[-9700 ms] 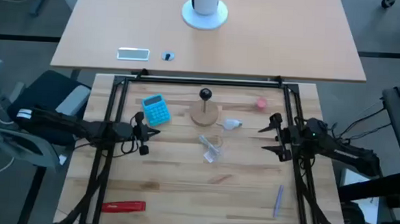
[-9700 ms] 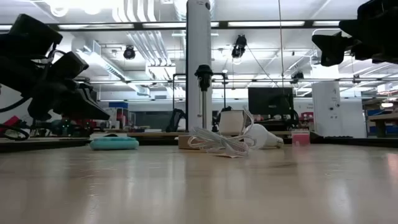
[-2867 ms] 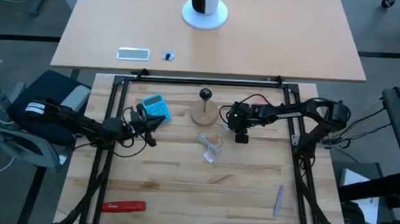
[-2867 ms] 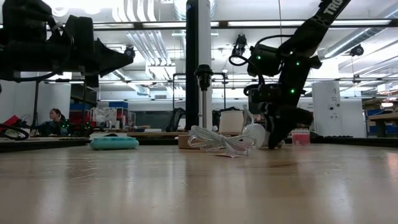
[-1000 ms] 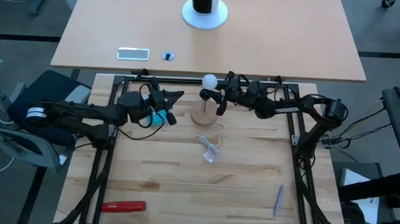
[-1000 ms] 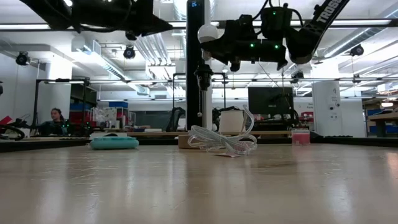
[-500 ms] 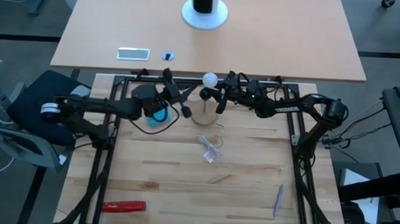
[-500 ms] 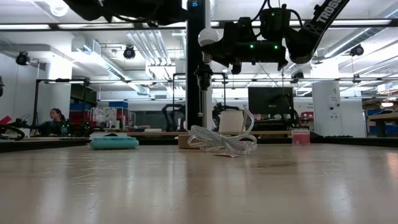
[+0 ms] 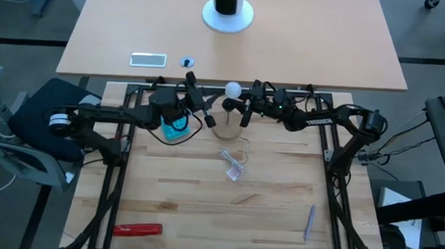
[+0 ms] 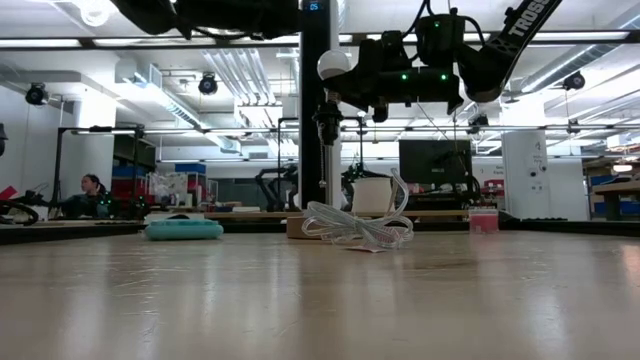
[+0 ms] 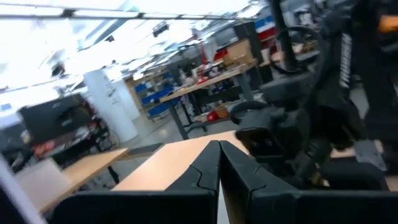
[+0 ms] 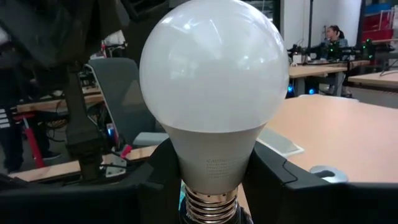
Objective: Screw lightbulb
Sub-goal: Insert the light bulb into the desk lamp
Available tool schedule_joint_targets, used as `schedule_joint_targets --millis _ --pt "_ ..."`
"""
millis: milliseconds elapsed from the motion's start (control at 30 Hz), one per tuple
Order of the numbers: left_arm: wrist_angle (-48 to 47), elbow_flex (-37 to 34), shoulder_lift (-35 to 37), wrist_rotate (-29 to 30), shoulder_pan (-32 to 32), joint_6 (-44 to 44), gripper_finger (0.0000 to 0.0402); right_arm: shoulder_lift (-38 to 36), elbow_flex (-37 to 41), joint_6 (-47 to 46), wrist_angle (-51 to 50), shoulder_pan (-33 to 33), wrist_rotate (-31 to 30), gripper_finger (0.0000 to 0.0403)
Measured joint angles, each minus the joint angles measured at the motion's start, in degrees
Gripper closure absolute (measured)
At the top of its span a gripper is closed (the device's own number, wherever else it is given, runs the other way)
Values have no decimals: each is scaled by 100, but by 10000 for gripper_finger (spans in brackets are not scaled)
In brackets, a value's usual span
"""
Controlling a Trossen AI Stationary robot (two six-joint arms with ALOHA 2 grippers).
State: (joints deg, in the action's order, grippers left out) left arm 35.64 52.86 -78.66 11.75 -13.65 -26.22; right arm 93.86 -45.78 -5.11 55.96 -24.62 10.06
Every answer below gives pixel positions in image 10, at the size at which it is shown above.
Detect white tapered stand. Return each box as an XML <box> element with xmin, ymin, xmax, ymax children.
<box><xmin>351</xmin><ymin>177</ymin><xmax>397</xmax><ymax>214</ymax></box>

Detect red storage bins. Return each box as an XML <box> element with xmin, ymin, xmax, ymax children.
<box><xmin>111</xmin><ymin>177</ymin><xmax>154</xmax><ymax>204</ymax></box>

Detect teal silicone mold tray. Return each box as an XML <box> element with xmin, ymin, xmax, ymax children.
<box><xmin>144</xmin><ymin>218</ymin><xmax>225</xmax><ymax>242</ymax></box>

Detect black overhead frame bar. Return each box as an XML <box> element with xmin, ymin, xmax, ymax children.
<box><xmin>0</xmin><ymin>30</ymin><xmax>640</xmax><ymax>50</ymax></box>

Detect clear coiled power cable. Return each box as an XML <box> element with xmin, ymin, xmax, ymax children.
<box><xmin>301</xmin><ymin>168</ymin><xmax>415</xmax><ymax>254</ymax></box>

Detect black ceiling camera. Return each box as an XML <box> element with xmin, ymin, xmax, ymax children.
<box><xmin>24</xmin><ymin>82</ymin><xmax>50</xmax><ymax>107</ymax></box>
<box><xmin>468</xmin><ymin>113</ymin><xmax>490</xmax><ymax>135</ymax></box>
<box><xmin>197</xmin><ymin>72</ymin><xmax>219</xmax><ymax>97</ymax></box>
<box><xmin>562</xmin><ymin>70</ymin><xmax>587</xmax><ymax>92</ymax></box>

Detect blue shelf bin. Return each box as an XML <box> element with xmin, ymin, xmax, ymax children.
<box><xmin>174</xmin><ymin>162</ymin><xmax>208</xmax><ymax>176</ymax></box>

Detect white pillar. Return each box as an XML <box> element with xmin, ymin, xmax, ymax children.
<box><xmin>501</xmin><ymin>130</ymin><xmax>551</xmax><ymax>221</ymax></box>

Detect pink plastic cup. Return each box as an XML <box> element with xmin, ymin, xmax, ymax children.
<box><xmin>468</xmin><ymin>208</ymin><xmax>500</xmax><ymax>235</ymax></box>

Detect black monitor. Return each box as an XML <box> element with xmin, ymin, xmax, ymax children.
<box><xmin>398</xmin><ymin>139</ymin><xmax>473</xmax><ymax>187</ymax></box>

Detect black station frame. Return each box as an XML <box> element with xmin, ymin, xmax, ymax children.
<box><xmin>52</xmin><ymin>124</ymin><xmax>147</xmax><ymax>221</ymax></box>

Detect black frame post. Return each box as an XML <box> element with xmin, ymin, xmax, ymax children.
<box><xmin>299</xmin><ymin>0</ymin><xmax>332</xmax><ymax>209</ymax></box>

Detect black frame rail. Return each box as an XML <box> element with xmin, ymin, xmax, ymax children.
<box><xmin>0</xmin><ymin>218</ymin><xmax>640</xmax><ymax>246</ymax></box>

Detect person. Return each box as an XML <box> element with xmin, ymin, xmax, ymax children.
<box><xmin>58</xmin><ymin>173</ymin><xmax>110</xmax><ymax>220</ymax></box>

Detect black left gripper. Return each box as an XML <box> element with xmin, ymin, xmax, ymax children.
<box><xmin>174</xmin><ymin>0</ymin><xmax>301</xmax><ymax>40</ymax></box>

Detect lamp with black socket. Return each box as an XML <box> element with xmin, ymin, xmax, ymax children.
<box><xmin>286</xmin><ymin>102</ymin><xmax>346</xmax><ymax>240</ymax></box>

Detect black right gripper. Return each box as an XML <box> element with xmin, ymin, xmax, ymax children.
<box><xmin>322</xmin><ymin>30</ymin><xmax>464</xmax><ymax>124</ymax></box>

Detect white frosted lightbulb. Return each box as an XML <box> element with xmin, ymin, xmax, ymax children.
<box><xmin>317</xmin><ymin>48</ymin><xmax>352</xmax><ymax>81</ymax></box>

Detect blue storage bins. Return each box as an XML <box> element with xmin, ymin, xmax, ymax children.
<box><xmin>593</xmin><ymin>199</ymin><xmax>640</xmax><ymax>217</ymax></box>

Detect wooden workbench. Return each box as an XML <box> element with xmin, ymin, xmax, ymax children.
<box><xmin>592</xmin><ymin>178</ymin><xmax>640</xmax><ymax>221</ymax></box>

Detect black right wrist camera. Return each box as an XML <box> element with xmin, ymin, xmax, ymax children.
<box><xmin>414</xmin><ymin>12</ymin><xmax>467</xmax><ymax>69</ymax></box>

